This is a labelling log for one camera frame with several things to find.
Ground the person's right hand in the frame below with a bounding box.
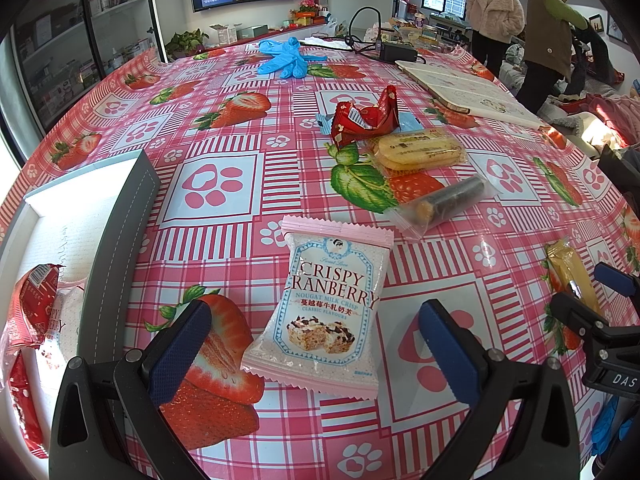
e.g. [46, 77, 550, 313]
[590, 395, 638, 458]

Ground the green potted plant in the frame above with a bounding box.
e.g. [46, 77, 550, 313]
[165, 30, 208, 58]

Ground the pink nougat snack packet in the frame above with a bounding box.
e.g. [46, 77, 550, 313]
[42, 280, 91, 371]
[241, 215, 396, 401]

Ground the glass door cabinet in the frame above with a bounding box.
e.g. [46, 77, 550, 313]
[0, 0, 166, 131]

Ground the red flower arrangement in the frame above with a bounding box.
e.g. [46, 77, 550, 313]
[290, 0, 323, 23]

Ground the white box with grey rim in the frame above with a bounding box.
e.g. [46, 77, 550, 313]
[0, 150, 161, 461]

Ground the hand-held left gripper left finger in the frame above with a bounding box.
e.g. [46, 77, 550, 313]
[49, 300, 213, 480]

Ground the white printed booklet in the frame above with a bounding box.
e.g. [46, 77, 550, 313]
[395, 60, 543, 128]

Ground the red snack packet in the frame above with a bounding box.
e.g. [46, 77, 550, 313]
[5, 350, 48, 461]
[330, 101, 381, 148]
[360, 86, 401, 133]
[5, 264, 66, 348]

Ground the yellow wafer snack packet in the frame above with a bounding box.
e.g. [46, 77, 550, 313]
[544, 237, 601, 313]

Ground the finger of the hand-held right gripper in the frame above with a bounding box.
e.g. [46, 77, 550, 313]
[594, 262, 640, 306]
[550, 292, 616, 356]

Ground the pink blanket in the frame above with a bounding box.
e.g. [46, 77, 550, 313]
[565, 92, 640, 148]

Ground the pile of assorted goods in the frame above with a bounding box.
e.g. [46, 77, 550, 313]
[387, 15, 471, 53]

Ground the yellow biscuit packet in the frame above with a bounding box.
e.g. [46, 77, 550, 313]
[367, 127, 468, 176]

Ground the dark roll in clear packet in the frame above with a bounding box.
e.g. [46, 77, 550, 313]
[392, 175, 493, 241]

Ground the blue disposable glove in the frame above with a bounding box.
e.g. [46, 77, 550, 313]
[257, 37, 301, 58]
[257, 52, 328, 79]

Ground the strawberry printed tablecloth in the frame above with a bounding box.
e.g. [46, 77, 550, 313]
[0, 42, 640, 480]

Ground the framed picture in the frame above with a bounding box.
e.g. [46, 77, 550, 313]
[606, 14, 630, 45]

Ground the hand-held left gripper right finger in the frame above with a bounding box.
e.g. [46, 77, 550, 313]
[419, 299, 581, 480]

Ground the black cable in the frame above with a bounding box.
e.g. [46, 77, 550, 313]
[345, 7, 386, 56]

